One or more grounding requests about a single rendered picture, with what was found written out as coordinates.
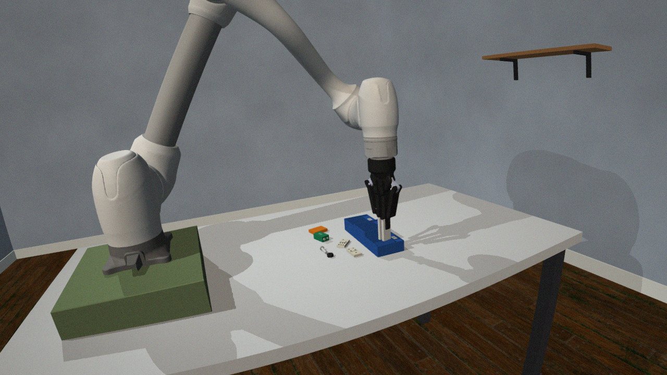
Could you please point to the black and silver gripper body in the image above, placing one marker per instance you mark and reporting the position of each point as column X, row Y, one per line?
column 386, row 169

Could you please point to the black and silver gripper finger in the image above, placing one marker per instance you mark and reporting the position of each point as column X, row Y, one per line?
column 389, row 202
column 375, row 201

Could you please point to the green battery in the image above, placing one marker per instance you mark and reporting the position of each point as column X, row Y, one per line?
column 320, row 236

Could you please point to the blue rack of bins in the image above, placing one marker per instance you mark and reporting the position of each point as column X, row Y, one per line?
column 364, row 228

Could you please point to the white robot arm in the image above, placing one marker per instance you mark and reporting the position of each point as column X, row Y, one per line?
column 129, row 186

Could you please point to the orange flat square pad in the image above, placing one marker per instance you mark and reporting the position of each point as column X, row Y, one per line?
column 317, row 229

